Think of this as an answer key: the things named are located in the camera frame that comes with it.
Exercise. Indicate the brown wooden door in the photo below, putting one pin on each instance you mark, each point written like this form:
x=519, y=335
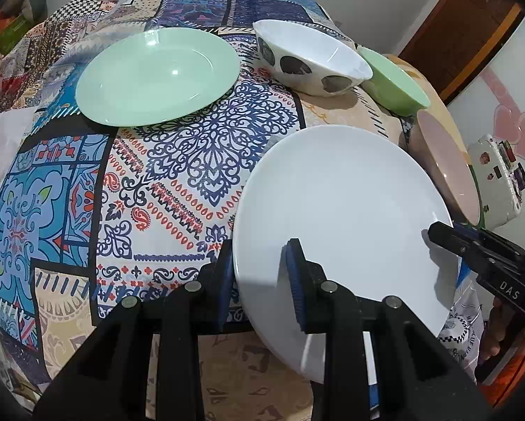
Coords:
x=458, y=38

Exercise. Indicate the green cardboard box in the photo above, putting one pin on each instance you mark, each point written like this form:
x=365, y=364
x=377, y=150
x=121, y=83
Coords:
x=13, y=33

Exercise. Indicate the white bowl with dark spots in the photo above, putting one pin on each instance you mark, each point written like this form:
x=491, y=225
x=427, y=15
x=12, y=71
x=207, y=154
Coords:
x=308, y=60

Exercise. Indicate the right hand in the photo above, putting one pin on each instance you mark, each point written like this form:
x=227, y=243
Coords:
x=496, y=330

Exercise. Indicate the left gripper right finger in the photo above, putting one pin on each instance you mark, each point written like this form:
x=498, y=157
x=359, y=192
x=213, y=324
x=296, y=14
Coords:
x=305, y=278

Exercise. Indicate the white stickered suitcase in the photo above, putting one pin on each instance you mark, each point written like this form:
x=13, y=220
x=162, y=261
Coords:
x=500, y=179

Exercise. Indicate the pink ceramic bowl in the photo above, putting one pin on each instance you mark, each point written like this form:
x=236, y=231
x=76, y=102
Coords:
x=437, y=153

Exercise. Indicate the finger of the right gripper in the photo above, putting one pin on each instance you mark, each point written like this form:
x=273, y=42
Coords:
x=459, y=239

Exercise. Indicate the mint green plate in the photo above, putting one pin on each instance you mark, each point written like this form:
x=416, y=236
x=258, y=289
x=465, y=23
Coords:
x=156, y=76

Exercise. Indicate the mint green bowl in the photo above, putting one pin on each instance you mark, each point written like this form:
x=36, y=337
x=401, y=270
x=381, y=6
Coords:
x=391, y=87

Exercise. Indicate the white plate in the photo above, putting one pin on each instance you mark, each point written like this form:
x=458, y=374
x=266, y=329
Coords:
x=361, y=207

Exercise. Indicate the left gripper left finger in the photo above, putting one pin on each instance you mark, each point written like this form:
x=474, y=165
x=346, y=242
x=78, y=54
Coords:
x=216, y=280

